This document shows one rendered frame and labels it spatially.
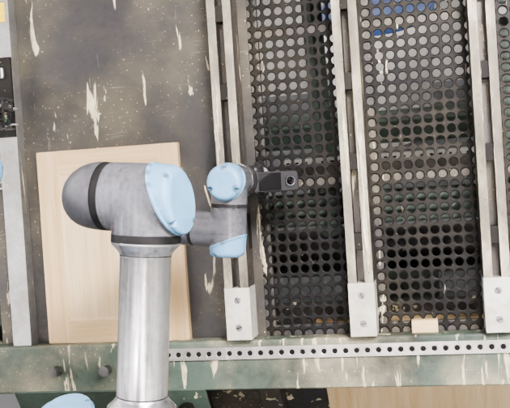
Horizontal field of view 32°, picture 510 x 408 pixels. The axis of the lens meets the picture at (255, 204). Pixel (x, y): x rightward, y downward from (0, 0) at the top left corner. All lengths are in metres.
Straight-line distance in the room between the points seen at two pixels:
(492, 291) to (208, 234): 0.66
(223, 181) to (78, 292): 0.65
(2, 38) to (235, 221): 0.86
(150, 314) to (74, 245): 0.85
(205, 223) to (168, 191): 0.42
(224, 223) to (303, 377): 0.50
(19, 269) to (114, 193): 0.91
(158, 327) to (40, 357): 0.89
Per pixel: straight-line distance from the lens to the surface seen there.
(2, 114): 2.06
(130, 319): 1.45
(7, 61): 2.31
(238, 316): 2.09
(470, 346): 2.07
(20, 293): 2.31
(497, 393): 2.47
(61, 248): 2.27
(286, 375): 2.12
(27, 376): 2.33
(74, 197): 1.47
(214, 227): 1.79
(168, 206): 1.39
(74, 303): 2.28
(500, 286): 2.04
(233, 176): 1.76
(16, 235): 2.30
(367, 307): 2.05
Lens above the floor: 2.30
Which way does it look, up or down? 33 degrees down
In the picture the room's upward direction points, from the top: 11 degrees counter-clockwise
